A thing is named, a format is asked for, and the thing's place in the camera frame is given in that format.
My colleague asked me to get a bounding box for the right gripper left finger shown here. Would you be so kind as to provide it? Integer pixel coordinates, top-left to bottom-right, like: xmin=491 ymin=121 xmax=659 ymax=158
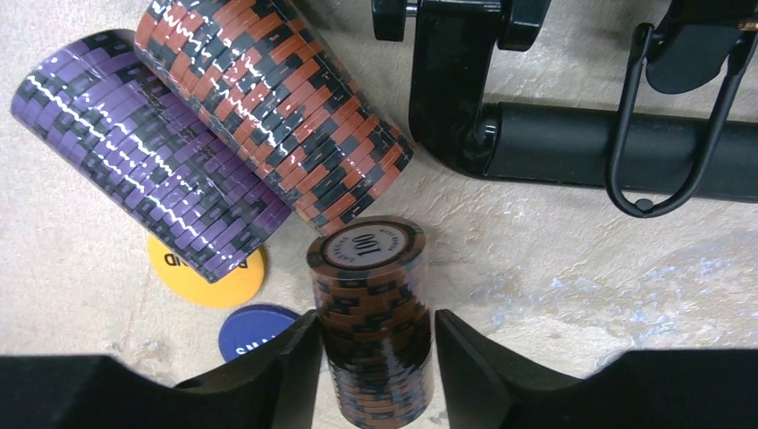
xmin=1 ymin=310 xmax=322 ymax=428

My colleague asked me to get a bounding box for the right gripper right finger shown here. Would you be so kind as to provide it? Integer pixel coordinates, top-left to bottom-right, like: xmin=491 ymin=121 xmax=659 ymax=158
xmin=435 ymin=309 xmax=757 ymax=428

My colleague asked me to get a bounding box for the brown poker chip roll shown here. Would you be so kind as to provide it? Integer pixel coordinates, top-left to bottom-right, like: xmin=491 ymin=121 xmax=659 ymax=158
xmin=307 ymin=215 xmax=434 ymax=428

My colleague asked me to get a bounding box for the red black chip roll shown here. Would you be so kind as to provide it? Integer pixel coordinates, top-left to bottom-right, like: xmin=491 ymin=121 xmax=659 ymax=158
xmin=136 ymin=0 xmax=413 ymax=235

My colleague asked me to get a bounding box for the purple poker chip roll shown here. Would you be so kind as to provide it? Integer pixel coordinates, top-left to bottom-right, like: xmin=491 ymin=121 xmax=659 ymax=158
xmin=10 ymin=29 xmax=291 ymax=282

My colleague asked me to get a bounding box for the blue small blind button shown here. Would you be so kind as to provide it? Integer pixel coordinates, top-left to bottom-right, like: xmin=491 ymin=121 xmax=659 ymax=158
xmin=218 ymin=304 xmax=300 ymax=362

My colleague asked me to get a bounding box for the yellow big blind button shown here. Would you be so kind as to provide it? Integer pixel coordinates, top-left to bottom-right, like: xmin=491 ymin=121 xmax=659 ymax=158
xmin=147 ymin=233 xmax=269 ymax=309

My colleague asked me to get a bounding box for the black poker case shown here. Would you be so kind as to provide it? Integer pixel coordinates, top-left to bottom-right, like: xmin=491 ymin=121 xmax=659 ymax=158
xmin=371 ymin=0 xmax=758 ymax=219

